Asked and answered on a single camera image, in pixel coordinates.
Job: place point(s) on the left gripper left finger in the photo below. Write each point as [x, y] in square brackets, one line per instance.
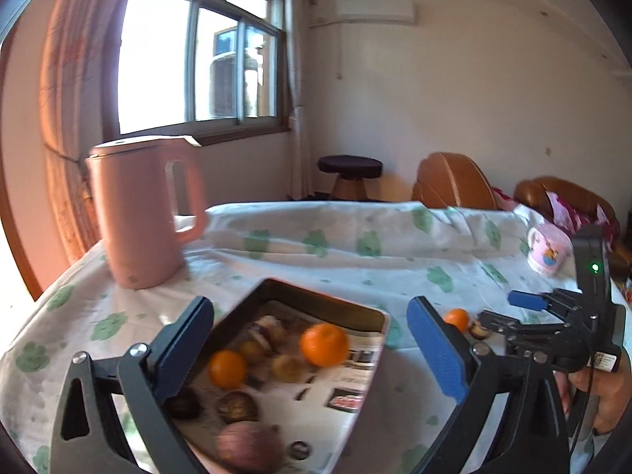
[88, 436]

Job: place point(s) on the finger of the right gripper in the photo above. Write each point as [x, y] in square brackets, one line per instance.
[563, 304]
[520, 338]

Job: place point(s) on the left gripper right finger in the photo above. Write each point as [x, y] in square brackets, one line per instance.
[531, 436]

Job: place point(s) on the dark wrinkled passion fruit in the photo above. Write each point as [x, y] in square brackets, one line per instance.
[185, 406]

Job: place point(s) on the small orange kumquat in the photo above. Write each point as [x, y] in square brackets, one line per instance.
[459, 318]

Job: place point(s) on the dark pinecone-like fruit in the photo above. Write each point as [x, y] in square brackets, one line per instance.
[237, 406]

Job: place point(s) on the large brown round fruit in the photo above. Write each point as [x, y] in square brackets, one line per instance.
[250, 447]

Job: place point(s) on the halved fruit with beige flesh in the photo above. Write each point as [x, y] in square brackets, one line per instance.
[269, 332]

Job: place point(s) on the small yellow-green fruit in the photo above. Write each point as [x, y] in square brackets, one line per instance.
[288, 368]

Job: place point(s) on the person's right hand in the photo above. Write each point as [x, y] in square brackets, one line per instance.
[612, 388]

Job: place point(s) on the pink cartoon cup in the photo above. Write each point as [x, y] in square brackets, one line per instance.
[548, 248]

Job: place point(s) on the small orange in box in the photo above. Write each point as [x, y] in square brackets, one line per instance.
[227, 369]

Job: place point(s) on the cloud pattern tablecloth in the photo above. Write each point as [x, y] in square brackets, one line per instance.
[379, 255]

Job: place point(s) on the pink electric kettle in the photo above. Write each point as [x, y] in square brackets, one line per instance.
[133, 197]

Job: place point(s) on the pink metal tin box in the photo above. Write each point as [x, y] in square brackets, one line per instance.
[314, 418]

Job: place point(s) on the large orange mandarin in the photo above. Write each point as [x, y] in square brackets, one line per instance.
[324, 345]

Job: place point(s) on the dark round stool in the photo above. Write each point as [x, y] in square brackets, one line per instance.
[352, 172]

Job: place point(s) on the right beige curtain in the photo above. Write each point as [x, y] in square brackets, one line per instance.
[296, 21]

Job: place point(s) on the left pink curtain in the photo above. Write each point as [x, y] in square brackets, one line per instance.
[71, 71]

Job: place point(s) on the white air conditioner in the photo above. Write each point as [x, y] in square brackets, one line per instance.
[376, 11]

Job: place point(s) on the window with dark frame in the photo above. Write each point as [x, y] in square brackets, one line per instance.
[213, 69]

